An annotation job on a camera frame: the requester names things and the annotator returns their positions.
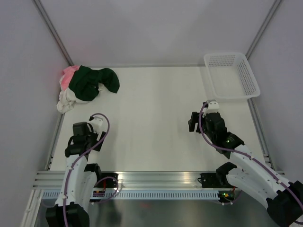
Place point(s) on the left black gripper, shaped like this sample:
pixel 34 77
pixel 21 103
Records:
pixel 94 134

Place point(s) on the white and green t-shirt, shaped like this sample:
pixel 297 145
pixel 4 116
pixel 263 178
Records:
pixel 85 82

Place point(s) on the white plastic basket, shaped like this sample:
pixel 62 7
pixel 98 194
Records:
pixel 230 76

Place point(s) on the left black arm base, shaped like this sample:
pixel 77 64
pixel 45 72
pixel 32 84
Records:
pixel 110 181

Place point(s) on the white slotted cable duct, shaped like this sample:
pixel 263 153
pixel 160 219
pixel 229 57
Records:
pixel 157 195

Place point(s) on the aluminium mounting rail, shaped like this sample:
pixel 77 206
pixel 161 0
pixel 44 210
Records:
pixel 150 179

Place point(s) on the cream white t-shirt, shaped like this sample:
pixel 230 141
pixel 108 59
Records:
pixel 67 100

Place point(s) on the pink t-shirt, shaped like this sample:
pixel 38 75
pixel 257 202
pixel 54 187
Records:
pixel 67 76

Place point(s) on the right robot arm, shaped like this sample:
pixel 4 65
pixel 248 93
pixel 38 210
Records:
pixel 282 199

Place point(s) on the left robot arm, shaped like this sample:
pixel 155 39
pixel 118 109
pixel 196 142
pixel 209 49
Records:
pixel 71 206

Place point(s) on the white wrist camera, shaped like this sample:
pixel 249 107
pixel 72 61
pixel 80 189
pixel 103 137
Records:
pixel 212 106
pixel 96 123

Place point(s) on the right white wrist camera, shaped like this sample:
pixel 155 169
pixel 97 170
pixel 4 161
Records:
pixel 212 106

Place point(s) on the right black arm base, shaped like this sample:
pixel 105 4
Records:
pixel 213 180

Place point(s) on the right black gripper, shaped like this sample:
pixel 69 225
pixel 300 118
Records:
pixel 194 119

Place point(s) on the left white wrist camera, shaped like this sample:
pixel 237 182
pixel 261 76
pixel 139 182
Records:
pixel 96 123

